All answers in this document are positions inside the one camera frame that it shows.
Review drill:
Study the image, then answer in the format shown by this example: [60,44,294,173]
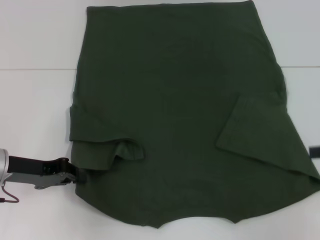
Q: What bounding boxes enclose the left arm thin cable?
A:
[0,184,21,204]

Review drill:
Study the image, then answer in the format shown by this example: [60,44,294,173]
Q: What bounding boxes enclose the dark green t-shirt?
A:
[67,0,320,224]

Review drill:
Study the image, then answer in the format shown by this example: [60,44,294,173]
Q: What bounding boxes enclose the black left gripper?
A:
[8,156,88,186]

